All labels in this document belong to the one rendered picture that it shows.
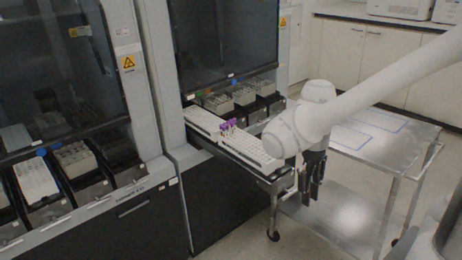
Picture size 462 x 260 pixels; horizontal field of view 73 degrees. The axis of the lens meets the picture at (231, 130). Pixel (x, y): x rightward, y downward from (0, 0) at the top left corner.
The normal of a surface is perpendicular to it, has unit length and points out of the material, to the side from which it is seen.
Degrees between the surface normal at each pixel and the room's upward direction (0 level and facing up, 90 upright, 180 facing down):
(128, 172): 90
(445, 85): 90
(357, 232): 0
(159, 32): 90
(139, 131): 90
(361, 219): 0
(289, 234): 0
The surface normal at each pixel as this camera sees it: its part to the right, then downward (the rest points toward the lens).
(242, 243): -0.05, -0.86
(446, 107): -0.79, 0.35
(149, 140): 0.64, 0.36
